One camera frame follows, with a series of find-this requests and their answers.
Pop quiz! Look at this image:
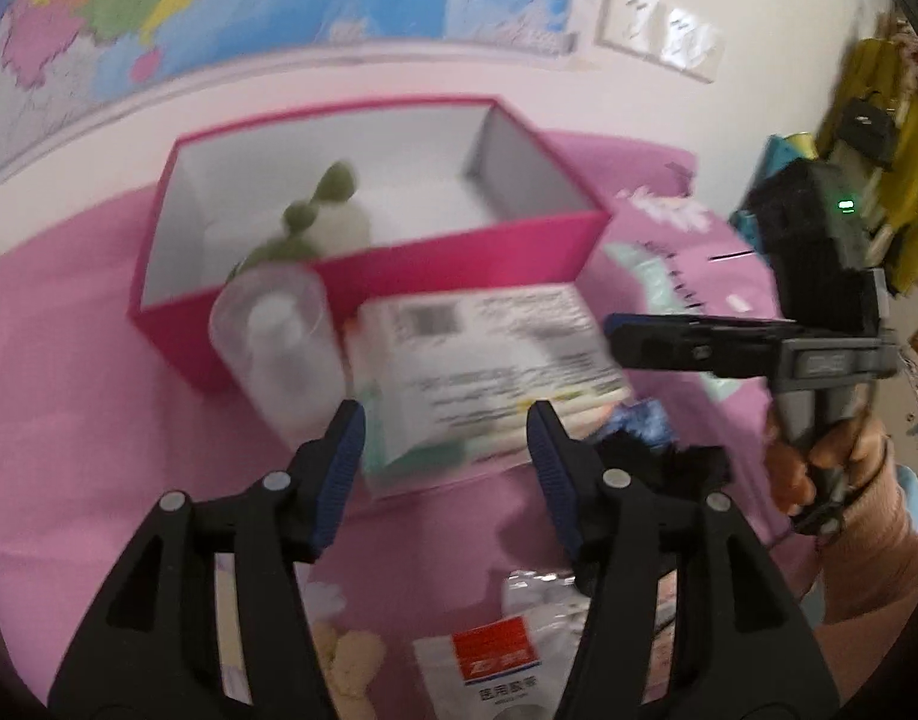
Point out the blue scrunchie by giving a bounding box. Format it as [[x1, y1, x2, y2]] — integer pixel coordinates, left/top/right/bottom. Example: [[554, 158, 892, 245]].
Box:
[[601, 399, 674, 451]]

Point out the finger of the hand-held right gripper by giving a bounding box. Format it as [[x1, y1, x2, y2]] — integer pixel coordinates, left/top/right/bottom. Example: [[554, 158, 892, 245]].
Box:
[[607, 328, 788, 379], [605, 313, 797, 335]]

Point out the person's right forearm pink sleeve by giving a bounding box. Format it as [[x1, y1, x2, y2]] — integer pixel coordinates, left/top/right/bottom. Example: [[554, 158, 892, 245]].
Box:
[[808, 435, 918, 631]]

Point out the white packet with red label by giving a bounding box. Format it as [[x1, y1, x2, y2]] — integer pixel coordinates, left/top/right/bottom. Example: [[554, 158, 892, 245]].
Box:
[[412, 615, 572, 720]]

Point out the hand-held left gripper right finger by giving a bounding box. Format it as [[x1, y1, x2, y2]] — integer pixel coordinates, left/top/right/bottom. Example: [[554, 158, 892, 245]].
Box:
[[526, 399, 841, 720]]

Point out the wall power outlet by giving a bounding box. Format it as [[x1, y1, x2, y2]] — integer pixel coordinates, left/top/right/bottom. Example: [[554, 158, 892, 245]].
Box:
[[594, 0, 726, 83]]

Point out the clear bag of cotton swabs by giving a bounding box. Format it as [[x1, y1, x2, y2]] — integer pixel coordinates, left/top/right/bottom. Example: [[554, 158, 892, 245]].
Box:
[[500, 568, 677, 691]]

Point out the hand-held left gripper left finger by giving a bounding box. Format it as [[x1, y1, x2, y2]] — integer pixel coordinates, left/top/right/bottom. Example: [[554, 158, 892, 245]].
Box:
[[48, 399, 367, 720]]

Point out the white pump bottle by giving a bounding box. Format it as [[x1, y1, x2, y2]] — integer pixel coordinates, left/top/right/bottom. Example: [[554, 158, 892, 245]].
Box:
[[208, 266, 347, 447]]

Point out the cream plush toy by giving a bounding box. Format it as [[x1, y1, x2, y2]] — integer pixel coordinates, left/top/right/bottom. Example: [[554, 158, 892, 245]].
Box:
[[309, 619, 389, 720]]

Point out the pink cardboard box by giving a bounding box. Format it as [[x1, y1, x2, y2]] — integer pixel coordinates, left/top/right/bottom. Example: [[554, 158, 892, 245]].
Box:
[[129, 95, 614, 395]]

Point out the person's right hand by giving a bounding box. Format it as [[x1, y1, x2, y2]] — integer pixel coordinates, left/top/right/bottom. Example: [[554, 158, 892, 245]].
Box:
[[765, 420, 884, 518]]

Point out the green and white plush toy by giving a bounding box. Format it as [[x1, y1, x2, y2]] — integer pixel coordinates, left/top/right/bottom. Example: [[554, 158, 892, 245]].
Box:
[[230, 161, 374, 278]]

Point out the soft tissue pack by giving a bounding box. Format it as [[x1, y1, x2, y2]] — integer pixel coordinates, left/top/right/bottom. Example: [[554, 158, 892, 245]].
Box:
[[343, 283, 636, 500]]

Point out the black handbag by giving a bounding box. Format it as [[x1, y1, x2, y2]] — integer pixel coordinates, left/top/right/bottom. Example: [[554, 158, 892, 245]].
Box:
[[834, 94, 899, 166]]

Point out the blue plastic stool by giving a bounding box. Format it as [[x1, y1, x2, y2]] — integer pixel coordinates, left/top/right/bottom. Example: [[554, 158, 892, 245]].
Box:
[[733, 133, 809, 241]]

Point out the colourful wall map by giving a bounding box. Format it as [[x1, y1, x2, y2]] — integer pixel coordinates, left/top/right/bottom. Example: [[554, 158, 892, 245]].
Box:
[[0, 0, 587, 188]]

